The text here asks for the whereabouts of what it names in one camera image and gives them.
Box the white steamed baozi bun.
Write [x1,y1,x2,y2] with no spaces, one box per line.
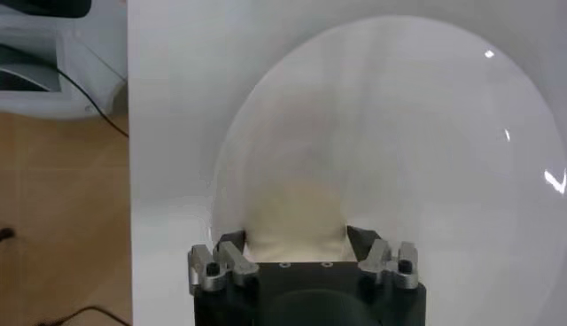
[242,176,351,263]

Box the white round plate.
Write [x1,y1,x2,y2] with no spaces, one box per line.
[211,15,567,326]

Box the thin black floor cable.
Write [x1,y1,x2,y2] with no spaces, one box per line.
[55,66,130,139]

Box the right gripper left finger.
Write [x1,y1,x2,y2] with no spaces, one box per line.
[187,229,260,296]

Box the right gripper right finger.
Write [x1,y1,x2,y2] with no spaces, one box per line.
[346,224,420,291]

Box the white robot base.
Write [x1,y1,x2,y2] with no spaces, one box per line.
[0,17,128,121]

